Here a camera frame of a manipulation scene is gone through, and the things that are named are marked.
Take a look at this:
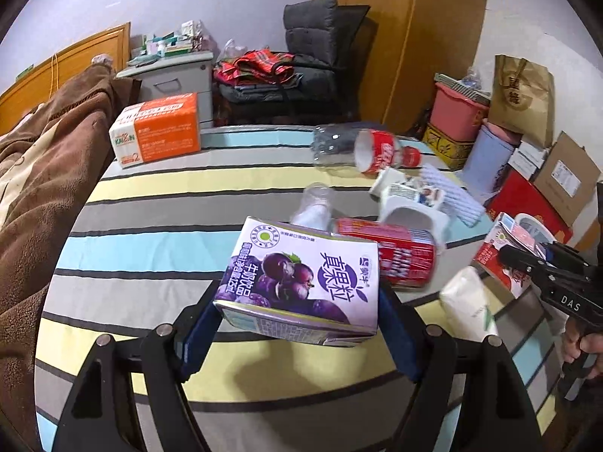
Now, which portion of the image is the white plastic bag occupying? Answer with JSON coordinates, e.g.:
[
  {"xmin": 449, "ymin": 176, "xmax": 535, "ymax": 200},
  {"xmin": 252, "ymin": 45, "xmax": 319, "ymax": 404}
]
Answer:
[{"xmin": 221, "ymin": 38, "xmax": 248, "ymax": 60}]

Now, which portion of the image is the red milk can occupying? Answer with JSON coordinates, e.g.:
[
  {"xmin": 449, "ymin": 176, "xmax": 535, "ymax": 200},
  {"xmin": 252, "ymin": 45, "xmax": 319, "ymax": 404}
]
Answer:
[{"xmin": 335, "ymin": 218, "xmax": 436, "ymax": 290}]

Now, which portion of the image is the stack of books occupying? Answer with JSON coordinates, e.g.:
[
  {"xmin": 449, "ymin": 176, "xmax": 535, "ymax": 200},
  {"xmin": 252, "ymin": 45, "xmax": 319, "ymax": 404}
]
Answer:
[{"xmin": 433, "ymin": 73, "xmax": 493, "ymax": 102}]

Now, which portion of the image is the red gift box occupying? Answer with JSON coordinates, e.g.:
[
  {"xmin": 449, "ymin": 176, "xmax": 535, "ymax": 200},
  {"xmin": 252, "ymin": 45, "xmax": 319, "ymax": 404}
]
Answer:
[{"xmin": 485, "ymin": 169, "xmax": 573, "ymax": 246}]

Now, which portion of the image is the white tissue packet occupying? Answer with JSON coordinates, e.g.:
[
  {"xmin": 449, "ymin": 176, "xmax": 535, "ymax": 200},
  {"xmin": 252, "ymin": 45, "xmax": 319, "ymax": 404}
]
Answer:
[{"xmin": 439, "ymin": 266, "xmax": 499, "ymax": 344}]

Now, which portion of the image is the pink plastic bin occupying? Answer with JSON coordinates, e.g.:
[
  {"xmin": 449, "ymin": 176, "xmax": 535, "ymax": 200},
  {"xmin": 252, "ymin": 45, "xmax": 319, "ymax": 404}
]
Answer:
[{"xmin": 431, "ymin": 82, "xmax": 491, "ymax": 141}]

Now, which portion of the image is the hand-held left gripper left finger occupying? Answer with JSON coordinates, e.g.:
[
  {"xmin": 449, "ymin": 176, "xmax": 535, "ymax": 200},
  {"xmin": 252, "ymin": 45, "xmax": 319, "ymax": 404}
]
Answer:
[{"xmin": 52, "ymin": 292, "xmax": 222, "ymax": 452}]

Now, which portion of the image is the yellow patterned tin box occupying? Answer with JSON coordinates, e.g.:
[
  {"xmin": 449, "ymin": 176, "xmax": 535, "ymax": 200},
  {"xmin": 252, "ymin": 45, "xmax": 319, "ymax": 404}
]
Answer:
[{"xmin": 421, "ymin": 122, "xmax": 476, "ymax": 170}]

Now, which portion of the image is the light blue cylinder container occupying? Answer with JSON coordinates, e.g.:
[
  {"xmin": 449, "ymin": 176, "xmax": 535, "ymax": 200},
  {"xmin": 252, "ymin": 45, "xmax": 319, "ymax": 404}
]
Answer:
[{"xmin": 462, "ymin": 125, "xmax": 516, "ymax": 199}]

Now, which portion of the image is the red patterned bag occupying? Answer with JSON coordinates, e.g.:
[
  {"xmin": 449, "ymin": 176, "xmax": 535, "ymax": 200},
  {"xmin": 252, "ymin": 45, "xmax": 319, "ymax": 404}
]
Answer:
[{"xmin": 213, "ymin": 49, "xmax": 295, "ymax": 89}]

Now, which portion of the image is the wooden wardrobe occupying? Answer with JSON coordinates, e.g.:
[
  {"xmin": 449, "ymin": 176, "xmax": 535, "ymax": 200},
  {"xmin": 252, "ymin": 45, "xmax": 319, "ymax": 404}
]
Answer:
[{"xmin": 312, "ymin": 0, "xmax": 491, "ymax": 135}]

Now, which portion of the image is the person's right hand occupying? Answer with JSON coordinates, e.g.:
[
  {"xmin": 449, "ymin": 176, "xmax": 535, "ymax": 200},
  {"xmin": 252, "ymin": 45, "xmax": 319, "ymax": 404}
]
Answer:
[{"xmin": 560, "ymin": 330, "xmax": 603, "ymax": 363}]

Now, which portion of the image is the brown paper bag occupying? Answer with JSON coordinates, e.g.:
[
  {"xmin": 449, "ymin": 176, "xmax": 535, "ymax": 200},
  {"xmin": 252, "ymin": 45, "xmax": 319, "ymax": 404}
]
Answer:
[{"xmin": 487, "ymin": 55, "xmax": 556, "ymax": 148}]

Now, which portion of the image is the white yogurt cup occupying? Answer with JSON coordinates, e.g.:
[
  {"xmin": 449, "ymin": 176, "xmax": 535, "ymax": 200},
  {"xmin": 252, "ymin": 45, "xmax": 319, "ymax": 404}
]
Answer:
[{"xmin": 379, "ymin": 183, "xmax": 450, "ymax": 251}]

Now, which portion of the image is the white flat box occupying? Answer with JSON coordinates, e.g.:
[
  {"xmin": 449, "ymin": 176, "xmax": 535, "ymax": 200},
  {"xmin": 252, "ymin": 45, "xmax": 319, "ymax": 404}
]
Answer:
[
  {"xmin": 506, "ymin": 155, "xmax": 542, "ymax": 182},
  {"xmin": 513, "ymin": 140, "xmax": 549, "ymax": 165}
]

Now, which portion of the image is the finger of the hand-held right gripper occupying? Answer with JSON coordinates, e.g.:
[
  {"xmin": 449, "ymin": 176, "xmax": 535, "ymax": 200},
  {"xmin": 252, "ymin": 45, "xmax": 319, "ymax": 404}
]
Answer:
[
  {"xmin": 542, "ymin": 240, "xmax": 595, "ymax": 270},
  {"xmin": 498, "ymin": 243, "xmax": 553, "ymax": 284}
]

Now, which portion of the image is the orange and white cardboard box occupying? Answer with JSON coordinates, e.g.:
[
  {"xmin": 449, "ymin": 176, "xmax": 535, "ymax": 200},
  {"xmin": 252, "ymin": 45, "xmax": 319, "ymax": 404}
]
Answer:
[{"xmin": 108, "ymin": 93, "xmax": 202, "ymax": 169}]

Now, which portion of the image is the brown blanket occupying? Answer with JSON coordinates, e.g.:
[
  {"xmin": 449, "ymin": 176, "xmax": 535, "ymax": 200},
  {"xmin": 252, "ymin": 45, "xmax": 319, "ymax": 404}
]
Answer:
[{"xmin": 0, "ymin": 63, "xmax": 142, "ymax": 434}]

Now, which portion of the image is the dark grey folding chair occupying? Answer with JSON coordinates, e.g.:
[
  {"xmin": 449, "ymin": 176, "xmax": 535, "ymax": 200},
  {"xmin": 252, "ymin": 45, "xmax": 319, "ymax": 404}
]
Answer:
[{"xmin": 214, "ymin": 0, "xmax": 373, "ymax": 125}]

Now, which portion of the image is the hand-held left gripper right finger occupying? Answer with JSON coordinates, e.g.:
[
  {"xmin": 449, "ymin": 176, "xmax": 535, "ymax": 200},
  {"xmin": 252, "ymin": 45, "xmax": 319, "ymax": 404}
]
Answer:
[{"xmin": 377, "ymin": 287, "xmax": 542, "ymax": 452}]

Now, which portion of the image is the purple milk drink carton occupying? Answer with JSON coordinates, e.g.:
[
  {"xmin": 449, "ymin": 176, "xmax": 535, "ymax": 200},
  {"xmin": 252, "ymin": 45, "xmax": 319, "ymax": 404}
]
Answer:
[{"xmin": 213, "ymin": 217, "xmax": 380, "ymax": 348}]

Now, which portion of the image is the white foam fruit net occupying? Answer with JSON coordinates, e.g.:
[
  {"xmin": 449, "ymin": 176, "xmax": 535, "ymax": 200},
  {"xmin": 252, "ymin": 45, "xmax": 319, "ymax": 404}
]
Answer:
[{"xmin": 421, "ymin": 165, "xmax": 486, "ymax": 227}]

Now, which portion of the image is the pink round lid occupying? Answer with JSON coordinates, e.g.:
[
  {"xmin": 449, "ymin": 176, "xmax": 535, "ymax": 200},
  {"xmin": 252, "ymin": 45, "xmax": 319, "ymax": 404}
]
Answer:
[{"xmin": 481, "ymin": 121, "xmax": 523, "ymax": 144}]

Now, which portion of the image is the pile of medicine boxes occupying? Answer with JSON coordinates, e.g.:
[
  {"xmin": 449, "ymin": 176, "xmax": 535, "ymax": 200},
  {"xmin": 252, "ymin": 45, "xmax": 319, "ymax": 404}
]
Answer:
[{"xmin": 128, "ymin": 20, "xmax": 217, "ymax": 64}]

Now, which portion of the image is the grey drawer cabinet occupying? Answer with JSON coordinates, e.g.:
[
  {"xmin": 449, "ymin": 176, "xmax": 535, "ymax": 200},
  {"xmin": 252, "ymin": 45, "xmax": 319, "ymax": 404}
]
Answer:
[{"xmin": 115, "ymin": 51, "xmax": 215, "ymax": 129}]

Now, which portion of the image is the striped bed sheet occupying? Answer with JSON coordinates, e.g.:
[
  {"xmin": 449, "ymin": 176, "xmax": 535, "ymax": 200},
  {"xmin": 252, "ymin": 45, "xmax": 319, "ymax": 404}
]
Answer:
[{"xmin": 35, "ymin": 125, "xmax": 566, "ymax": 452}]

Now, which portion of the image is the clear plastic cup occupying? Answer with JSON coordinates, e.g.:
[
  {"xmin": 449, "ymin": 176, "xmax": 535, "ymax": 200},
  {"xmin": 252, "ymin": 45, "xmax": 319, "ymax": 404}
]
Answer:
[{"xmin": 289, "ymin": 182, "xmax": 334, "ymax": 231}]

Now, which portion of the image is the red and white carton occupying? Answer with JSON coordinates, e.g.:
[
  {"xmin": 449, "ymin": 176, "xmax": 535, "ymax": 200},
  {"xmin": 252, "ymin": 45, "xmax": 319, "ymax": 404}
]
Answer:
[{"xmin": 472, "ymin": 212, "xmax": 542, "ymax": 298}]

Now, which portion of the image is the wooden headboard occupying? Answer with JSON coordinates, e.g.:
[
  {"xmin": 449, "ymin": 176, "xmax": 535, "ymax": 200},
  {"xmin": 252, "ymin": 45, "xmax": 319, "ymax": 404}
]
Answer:
[{"xmin": 0, "ymin": 22, "xmax": 132, "ymax": 135}]

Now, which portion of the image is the brown cardboard box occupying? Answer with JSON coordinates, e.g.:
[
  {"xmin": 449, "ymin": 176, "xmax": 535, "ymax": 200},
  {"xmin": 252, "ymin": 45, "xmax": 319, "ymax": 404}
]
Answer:
[{"xmin": 532, "ymin": 131, "xmax": 601, "ymax": 227}]

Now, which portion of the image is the clear plastic bottle red label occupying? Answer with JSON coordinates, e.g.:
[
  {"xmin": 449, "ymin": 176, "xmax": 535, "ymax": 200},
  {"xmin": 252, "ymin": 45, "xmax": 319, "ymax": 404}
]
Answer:
[{"xmin": 312, "ymin": 124, "xmax": 422, "ymax": 177}]

